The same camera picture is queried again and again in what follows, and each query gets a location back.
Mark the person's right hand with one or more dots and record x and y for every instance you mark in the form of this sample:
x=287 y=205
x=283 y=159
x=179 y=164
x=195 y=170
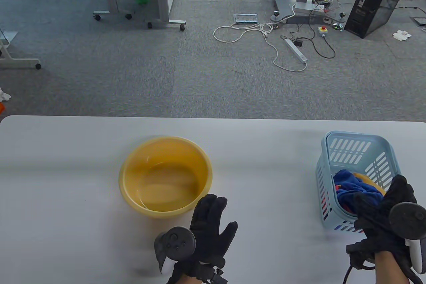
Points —
x=376 y=220

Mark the person's left hand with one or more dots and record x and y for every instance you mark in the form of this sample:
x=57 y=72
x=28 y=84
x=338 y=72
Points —
x=209 y=230

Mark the yellow square towel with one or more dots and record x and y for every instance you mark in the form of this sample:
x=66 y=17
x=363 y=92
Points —
x=369 y=182

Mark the blue square towel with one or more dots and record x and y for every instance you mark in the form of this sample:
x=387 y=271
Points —
x=352 y=187

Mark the person's right forearm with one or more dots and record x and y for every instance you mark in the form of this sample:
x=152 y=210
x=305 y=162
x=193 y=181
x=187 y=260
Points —
x=391 y=269

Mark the black and white hand controller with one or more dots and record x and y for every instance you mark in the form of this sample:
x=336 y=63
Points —
x=174 y=242
x=407 y=217

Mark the light blue plastic basket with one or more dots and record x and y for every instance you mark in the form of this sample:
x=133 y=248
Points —
x=352 y=150

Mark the yellow plastic basin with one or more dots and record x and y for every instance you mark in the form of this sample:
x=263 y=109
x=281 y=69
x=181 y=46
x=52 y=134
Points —
x=159 y=164

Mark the red emergency stop button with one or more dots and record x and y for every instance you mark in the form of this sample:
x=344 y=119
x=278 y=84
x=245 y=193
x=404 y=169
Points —
x=322 y=31

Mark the grey floor socket box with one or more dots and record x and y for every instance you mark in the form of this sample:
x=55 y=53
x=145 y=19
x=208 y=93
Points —
x=420 y=21
x=245 y=18

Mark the black computer tower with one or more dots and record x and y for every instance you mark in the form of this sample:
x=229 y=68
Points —
x=376 y=4

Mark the white crumpled cloth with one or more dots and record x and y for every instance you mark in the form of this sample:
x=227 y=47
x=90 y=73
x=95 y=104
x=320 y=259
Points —
x=5 y=96

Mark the whiteboard on rolling stand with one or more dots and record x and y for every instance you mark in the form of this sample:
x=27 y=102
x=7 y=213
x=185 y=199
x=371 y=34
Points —
x=20 y=61

